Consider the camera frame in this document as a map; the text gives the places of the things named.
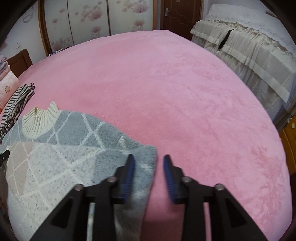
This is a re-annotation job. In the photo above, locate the pink plush bed blanket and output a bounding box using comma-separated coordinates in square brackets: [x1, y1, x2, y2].
[19, 30, 292, 240]

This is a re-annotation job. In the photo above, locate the black white striped garment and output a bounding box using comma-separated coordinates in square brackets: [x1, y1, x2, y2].
[1, 83, 35, 142]

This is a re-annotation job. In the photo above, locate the grey diamond pattern sweater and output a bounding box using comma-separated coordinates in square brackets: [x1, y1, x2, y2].
[1, 102, 157, 240]

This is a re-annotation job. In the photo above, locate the dark brown wooden door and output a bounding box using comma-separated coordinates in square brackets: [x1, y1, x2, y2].
[160, 0, 204, 40]

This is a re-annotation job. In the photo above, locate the floral sliding wardrobe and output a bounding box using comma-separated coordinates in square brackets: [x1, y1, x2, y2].
[38, 0, 157, 55]

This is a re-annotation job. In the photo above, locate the wooden drawer cabinet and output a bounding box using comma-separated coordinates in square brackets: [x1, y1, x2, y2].
[280, 116, 296, 175]

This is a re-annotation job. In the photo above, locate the pink cartoon pillow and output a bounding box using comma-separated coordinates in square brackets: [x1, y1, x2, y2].
[0, 70, 20, 112]

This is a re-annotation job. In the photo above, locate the beige cloth covered furniture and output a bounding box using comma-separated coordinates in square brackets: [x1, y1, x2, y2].
[191, 4, 295, 123]

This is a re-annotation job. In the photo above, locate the dark wooden headboard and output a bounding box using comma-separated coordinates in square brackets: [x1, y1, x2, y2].
[7, 49, 33, 77]

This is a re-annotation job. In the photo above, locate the folded pastel quilt stack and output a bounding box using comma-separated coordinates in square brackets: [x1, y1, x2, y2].
[0, 55, 10, 81]

